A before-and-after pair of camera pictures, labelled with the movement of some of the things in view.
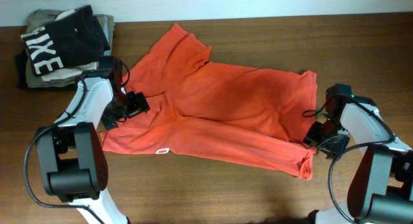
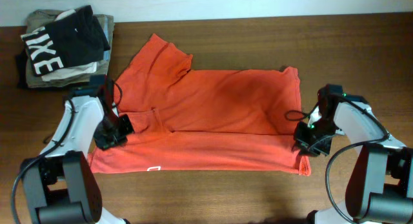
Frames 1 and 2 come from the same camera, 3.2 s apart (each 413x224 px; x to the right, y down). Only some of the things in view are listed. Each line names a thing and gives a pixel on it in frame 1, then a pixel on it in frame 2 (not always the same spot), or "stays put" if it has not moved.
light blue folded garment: x=106 y=31 stays put
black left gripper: x=139 y=104 -> x=103 y=140
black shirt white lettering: x=75 y=39 stays put
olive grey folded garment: x=39 y=17 stays put
